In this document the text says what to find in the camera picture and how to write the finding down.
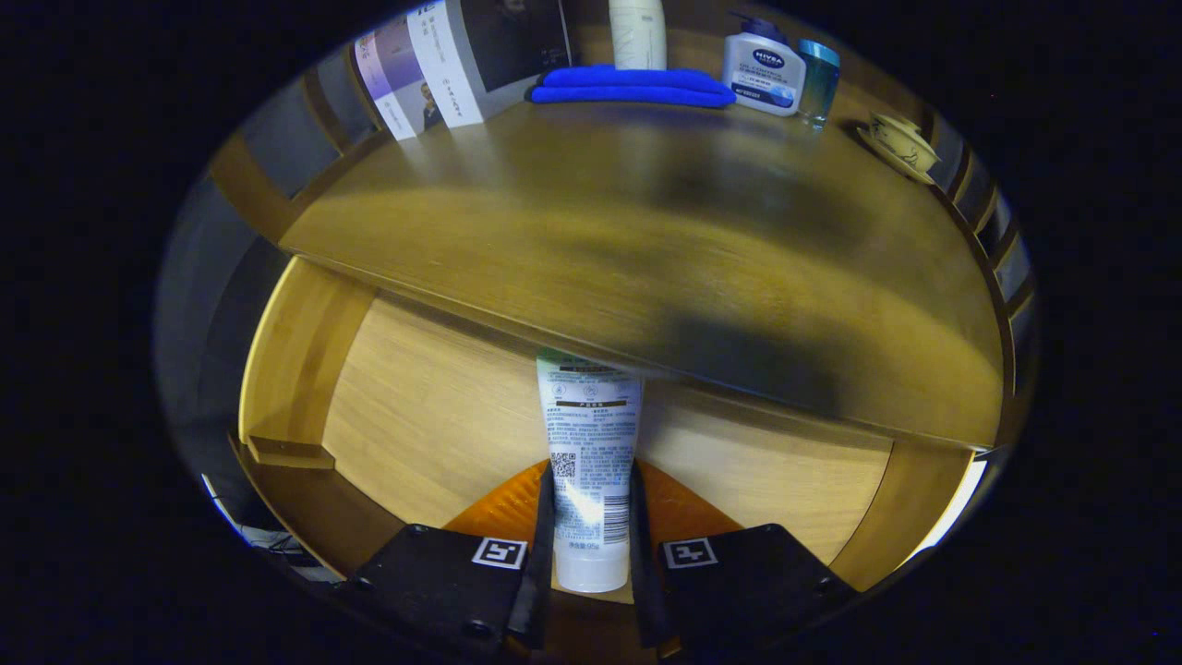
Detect purple book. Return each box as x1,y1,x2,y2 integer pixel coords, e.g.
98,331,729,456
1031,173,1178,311
354,14,435,141

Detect white book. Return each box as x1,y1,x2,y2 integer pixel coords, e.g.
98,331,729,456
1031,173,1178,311
406,0,573,128

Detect white tube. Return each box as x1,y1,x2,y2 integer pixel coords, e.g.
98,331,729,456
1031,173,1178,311
536,349,644,594

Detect teal bottle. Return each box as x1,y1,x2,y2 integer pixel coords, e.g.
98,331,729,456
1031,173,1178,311
798,39,841,130

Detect wooden drawer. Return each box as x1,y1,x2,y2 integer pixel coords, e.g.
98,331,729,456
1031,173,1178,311
229,256,975,611

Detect black backdrop cloth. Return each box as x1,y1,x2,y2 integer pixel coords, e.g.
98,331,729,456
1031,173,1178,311
155,55,370,518

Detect wooden cabinet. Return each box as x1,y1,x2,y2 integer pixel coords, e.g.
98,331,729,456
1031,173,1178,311
208,0,1040,453

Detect blue folded cloth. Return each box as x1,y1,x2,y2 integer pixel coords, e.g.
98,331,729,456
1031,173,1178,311
526,64,737,110

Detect beige lidded teacup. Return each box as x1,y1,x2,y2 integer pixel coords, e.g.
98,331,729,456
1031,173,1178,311
857,112,943,186

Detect white bottle with blue cap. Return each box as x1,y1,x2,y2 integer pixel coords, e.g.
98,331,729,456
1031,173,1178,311
721,11,806,117

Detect white pump bottle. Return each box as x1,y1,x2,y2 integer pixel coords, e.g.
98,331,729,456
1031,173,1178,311
608,0,668,71

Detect wooden countertop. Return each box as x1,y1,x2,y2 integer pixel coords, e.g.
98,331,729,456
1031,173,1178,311
277,88,1007,452

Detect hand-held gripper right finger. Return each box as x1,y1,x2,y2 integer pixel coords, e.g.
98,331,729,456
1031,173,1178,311
628,459,860,661

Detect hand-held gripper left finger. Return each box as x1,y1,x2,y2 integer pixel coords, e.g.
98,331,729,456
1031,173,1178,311
337,459,558,659

